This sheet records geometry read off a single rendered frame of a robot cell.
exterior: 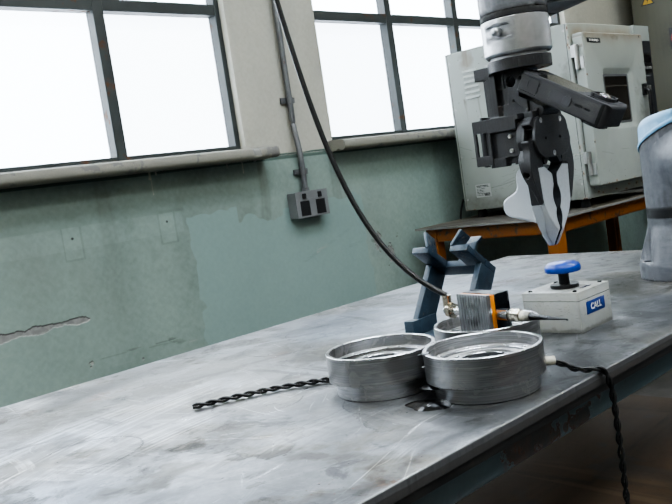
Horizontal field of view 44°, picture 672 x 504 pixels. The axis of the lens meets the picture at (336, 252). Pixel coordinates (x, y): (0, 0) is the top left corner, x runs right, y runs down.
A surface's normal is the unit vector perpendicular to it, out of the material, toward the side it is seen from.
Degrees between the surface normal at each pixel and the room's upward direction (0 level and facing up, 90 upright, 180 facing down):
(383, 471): 0
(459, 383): 90
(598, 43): 90
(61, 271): 90
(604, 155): 90
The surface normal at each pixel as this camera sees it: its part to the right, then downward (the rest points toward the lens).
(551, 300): -0.70, 0.16
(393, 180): 0.69, -0.04
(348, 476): -0.15, -0.99
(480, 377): -0.22, 0.11
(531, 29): 0.22, 0.04
